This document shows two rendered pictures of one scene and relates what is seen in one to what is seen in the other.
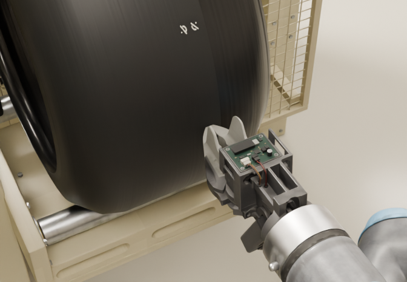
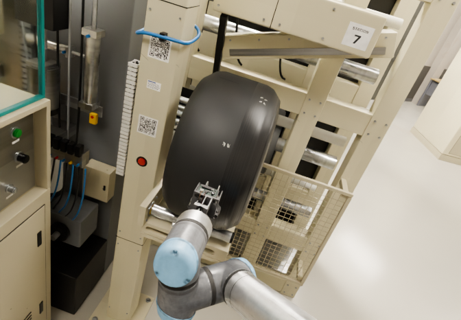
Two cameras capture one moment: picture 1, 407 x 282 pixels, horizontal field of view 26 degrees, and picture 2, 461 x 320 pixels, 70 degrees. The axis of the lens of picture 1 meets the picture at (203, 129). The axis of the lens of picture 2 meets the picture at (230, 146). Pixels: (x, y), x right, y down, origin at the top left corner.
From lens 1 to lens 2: 0.52 m
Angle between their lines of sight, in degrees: 32
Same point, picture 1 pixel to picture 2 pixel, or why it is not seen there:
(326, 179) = not seen: outside the picture
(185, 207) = not seen: hidden behind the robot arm
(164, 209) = not seen: hidden behind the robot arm
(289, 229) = (188, 213)
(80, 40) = (189, 123)
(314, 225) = (197, 218)
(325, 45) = (335, 282)
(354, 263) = (193, 235)
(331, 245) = (193, 225)
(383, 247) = (226, 265)
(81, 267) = (156, 233)
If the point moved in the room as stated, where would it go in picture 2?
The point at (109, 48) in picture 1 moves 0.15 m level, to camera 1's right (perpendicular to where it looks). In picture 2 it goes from (195, 131) to (232, 156)
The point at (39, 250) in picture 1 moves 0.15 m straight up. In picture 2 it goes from (143, 207) to (149, 176)
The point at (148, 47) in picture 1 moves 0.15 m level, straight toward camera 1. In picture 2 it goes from (208, 141) to (174, 155)
